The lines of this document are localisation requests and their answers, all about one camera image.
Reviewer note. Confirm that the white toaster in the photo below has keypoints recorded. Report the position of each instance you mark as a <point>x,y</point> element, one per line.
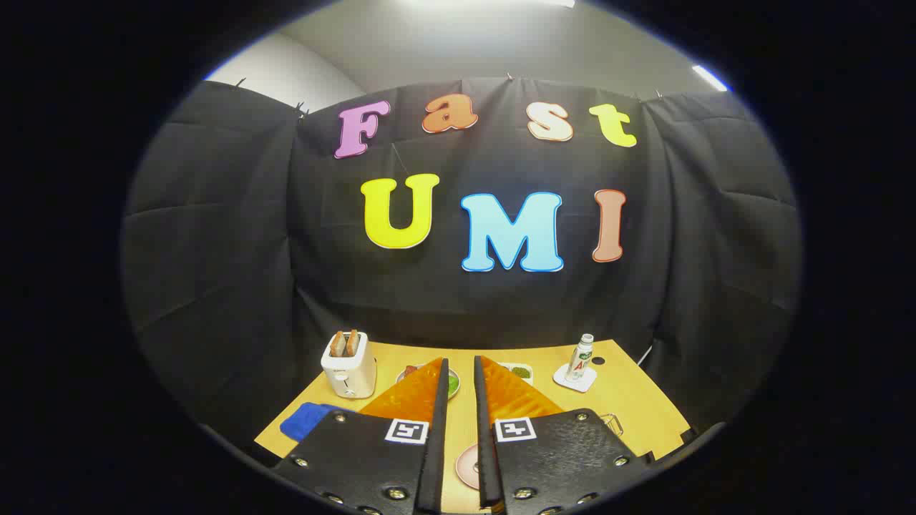
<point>351,375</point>

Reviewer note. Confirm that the oval plate of food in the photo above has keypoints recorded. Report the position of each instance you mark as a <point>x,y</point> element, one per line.
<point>454,386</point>

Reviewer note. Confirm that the white square coaster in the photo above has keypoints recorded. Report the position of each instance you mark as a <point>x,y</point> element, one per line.
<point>583,385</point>

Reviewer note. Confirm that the brown toast slice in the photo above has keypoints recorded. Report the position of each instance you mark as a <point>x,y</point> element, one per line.
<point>338,345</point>
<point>353,342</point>

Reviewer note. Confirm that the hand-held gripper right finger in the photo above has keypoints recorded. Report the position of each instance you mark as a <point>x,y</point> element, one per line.
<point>481,415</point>

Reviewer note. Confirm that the divided dish of beans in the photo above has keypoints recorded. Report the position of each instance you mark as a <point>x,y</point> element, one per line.
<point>521,372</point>

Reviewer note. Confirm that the pink round plate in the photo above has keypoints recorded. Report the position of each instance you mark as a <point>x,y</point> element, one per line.
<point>469,465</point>

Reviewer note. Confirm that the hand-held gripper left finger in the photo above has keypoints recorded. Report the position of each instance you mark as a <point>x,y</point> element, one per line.
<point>440,415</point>

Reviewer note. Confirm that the white drink bottle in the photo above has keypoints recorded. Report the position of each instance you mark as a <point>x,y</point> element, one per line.
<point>580,361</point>

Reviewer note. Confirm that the blue cloth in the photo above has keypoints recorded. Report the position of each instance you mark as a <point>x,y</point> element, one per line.
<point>304,420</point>

